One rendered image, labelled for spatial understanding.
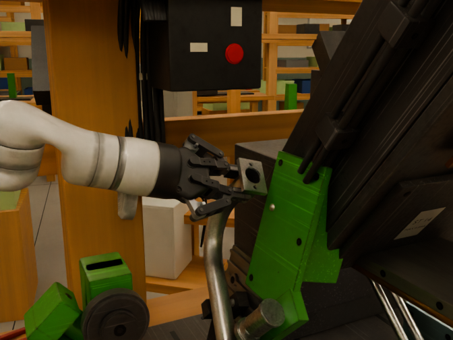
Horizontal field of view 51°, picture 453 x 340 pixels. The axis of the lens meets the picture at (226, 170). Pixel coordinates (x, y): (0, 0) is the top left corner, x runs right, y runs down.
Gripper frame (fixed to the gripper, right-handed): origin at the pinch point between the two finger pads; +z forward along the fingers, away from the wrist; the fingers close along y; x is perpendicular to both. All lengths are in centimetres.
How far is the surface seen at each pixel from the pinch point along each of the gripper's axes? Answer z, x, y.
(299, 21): 575, 481, 796
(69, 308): -23.0, 3.4, -17.9
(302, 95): 436, 400, 468
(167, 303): 7.3, 44.9, -3.9
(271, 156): 9.6, 3.0, 8.7
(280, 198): 4.0, -3.7, -3.8
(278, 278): 4.1, 0.3, -14.2
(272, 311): 2.0, 0.0, -18.8
